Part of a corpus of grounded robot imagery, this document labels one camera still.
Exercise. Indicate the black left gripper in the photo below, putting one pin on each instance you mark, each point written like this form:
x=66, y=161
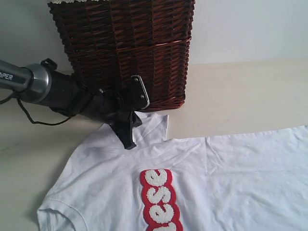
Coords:
x=122, y=118

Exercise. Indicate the white shirt with red trim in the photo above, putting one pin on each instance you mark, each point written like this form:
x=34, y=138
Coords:
x=242, y=182

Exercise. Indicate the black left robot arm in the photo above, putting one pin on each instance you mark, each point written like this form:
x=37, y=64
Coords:
x=41, y=84

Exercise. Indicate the dark brown wicker basket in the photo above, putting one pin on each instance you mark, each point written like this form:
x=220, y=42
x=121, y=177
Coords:
x=108, y=41

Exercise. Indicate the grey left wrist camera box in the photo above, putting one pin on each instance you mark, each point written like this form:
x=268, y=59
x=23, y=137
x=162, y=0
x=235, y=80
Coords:
x=135, y=94

